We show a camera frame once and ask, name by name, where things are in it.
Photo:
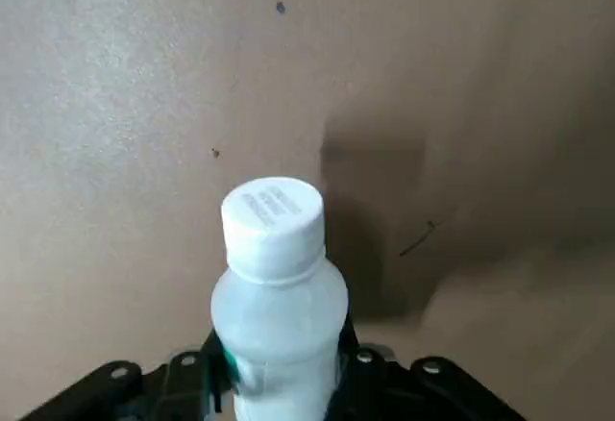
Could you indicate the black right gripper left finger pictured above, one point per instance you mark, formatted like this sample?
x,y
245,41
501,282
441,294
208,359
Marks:
x,y
120,392

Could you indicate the white disinfectant bottle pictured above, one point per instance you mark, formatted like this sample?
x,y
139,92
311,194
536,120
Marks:
x,y
274,320

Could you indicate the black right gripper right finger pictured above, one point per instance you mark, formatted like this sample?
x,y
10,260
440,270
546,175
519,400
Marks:
x,y
423,392

